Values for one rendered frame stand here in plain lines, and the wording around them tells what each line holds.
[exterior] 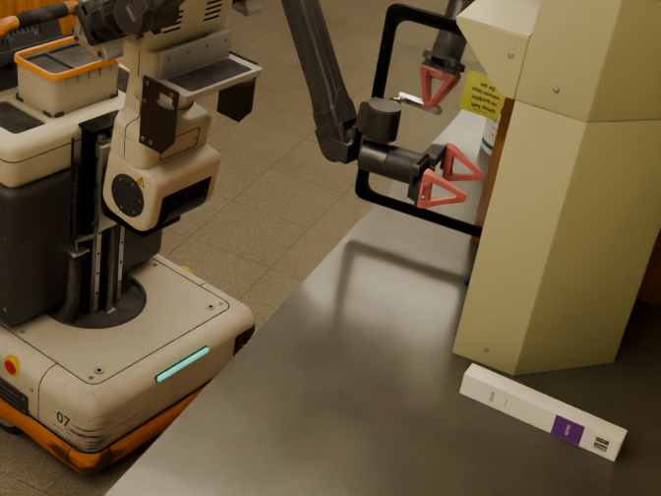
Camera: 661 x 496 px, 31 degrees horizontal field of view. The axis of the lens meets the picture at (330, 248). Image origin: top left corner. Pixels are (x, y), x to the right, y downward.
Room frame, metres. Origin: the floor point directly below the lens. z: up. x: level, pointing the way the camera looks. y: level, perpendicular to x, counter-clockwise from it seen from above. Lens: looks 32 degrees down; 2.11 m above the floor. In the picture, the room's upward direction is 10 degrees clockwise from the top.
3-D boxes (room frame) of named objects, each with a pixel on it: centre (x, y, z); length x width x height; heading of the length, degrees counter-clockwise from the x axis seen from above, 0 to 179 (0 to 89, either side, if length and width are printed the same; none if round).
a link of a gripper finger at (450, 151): (1.83, -0.19, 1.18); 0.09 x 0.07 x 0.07; 71
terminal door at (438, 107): (1.97, -0.17, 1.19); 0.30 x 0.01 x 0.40; 73
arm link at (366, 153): (1.84, -0.05, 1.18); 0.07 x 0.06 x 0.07; 71
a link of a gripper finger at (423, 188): (1.76, -0.17, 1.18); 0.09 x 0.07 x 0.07; 71
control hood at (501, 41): (1.80, -0.23, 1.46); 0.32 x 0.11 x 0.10; 161
